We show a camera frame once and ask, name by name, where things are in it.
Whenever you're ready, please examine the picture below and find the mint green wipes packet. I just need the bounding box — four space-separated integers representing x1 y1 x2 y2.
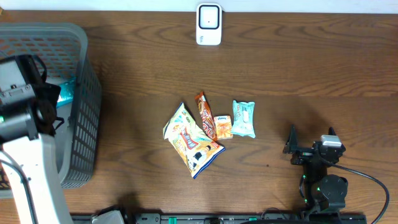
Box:
231 100 256 138

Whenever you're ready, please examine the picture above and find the small orange tissue box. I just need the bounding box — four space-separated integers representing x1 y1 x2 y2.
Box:
214 115 233 139

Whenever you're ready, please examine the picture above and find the orange red snack bar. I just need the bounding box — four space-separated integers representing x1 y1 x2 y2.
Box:
195 91 217 141

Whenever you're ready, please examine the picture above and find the large snack chip bag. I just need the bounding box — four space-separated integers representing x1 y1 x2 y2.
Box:
163 103 225 179

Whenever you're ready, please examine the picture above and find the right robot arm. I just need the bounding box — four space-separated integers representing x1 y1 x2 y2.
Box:
283 126 348 223

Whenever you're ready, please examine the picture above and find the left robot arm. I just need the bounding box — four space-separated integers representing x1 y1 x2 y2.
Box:
1 55 73 223

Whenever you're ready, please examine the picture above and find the white barcode scanner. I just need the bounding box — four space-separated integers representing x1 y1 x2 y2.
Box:
196 3 223 45

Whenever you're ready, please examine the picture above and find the teal mouthwash bottle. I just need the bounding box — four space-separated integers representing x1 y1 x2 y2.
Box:
57 78 76 108

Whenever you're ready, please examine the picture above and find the grey plastic basket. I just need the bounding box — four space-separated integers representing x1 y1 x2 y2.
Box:
1 22 102 189

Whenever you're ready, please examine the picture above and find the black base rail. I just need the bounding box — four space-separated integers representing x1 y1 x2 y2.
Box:
72 206 367 224

